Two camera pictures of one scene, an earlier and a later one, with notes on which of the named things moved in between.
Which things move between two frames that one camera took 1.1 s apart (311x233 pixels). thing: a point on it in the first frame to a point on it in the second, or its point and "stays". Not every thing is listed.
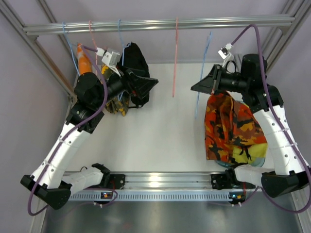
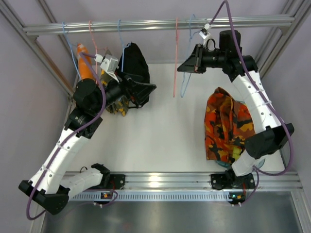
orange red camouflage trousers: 229,123 stays
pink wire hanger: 96,52 stays
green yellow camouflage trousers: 115,105 stays
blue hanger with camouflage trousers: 203,62 to 190,38
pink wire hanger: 175,56 stays
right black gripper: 216,79 to 199,58
